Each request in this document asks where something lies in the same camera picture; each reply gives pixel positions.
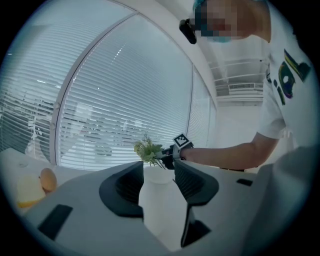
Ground yellow fruit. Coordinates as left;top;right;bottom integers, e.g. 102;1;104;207
15;174;46;209

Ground white window blind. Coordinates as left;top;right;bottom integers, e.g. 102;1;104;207
186;66;217;149
0;9;137;166
59;14;194;172

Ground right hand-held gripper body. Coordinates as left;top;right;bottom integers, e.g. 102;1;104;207
171;133;195;161

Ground white ceramic vase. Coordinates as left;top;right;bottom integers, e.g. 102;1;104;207
138;165;188;239

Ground white ceiling air vent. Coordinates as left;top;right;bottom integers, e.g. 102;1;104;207
214;81;265;97

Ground orange round fruit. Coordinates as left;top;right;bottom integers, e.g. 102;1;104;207
39;167;58;194

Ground person's white printed t-shirt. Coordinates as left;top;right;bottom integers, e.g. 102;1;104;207
256;0;320;152

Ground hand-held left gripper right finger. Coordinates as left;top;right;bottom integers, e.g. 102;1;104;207
174;159;220;207

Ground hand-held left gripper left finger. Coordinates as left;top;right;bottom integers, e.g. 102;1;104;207
99;160;145;218

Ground person's head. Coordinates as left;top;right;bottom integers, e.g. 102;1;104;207
193;0;272;44

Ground black head-worn camera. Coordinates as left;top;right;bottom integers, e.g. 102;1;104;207
178;18;198;45

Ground person's right forearm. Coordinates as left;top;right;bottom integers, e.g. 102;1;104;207
183;131;266;171

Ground green and yellow flowers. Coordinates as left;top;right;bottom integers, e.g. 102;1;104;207
133;133;166;168

